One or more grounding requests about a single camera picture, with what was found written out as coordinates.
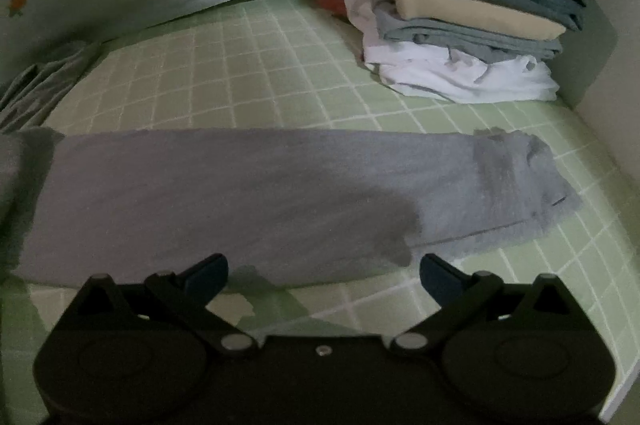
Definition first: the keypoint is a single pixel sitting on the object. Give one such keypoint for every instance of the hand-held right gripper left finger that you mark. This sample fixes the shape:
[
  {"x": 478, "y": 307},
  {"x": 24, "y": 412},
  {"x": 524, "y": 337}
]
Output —
[{"x": 207, "y": 276}]

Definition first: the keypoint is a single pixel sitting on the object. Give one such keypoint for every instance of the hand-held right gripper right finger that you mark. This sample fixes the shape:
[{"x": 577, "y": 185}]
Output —
[{"x": 436, "y": 279}]

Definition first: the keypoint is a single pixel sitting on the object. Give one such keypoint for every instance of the grey garment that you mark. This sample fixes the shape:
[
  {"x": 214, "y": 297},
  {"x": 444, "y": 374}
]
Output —
[{"x": 250, "y": 195}]

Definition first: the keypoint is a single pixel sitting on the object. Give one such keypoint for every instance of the white folded garment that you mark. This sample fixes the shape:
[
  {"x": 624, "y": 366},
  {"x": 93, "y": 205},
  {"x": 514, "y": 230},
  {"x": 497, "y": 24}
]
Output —
[{"x": 425, "y": 75}]

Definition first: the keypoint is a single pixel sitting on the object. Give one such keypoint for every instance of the green grid cutting mat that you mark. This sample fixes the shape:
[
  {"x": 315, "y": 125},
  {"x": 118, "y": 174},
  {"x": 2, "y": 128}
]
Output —
[{"x": 250, "y": 70}]

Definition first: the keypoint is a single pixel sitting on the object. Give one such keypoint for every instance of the grey-blue folded garment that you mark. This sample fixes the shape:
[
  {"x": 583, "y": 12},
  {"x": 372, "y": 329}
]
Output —
[{"x": 450, "y": 37}]

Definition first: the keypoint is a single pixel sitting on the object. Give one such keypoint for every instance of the grey striped cloth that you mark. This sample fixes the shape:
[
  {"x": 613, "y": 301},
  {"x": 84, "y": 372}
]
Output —
[{"x": 40, "y": 90}]

